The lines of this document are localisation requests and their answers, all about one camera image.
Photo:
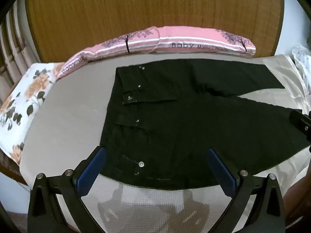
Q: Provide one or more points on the wooden bed frame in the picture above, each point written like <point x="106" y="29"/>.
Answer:
<point x="11" y="172"/>

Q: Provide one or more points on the pink striped pillow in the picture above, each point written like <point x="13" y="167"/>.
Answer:
<point x="102" y="49"/>
<point x="199" y="41"/>

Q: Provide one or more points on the wooden headboard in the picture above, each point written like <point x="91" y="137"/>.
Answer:
<point x="145" y="7"/>

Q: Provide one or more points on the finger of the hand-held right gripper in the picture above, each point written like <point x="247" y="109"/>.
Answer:
<point x="300" y="122"/>

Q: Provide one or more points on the striped curtain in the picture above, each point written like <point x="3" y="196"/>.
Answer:
<point x="11" y="41"/>

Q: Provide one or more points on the black pants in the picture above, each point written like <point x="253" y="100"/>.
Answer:
<point x="182" y="116"/>

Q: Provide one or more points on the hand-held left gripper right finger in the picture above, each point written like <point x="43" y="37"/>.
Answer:
<point x="220" y="172"/>

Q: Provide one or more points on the white floral pillow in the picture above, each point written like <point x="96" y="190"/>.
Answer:
<point x="26" y="94"/>

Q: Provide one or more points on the white patterned cloth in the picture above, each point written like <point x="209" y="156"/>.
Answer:
<point x="302" y="63"/>

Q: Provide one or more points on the grey bed sheet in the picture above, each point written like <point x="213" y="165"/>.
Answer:
<point x="73" y="106"/>

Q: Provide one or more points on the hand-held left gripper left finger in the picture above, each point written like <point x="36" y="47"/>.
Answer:
<point x="91" y="172"/>

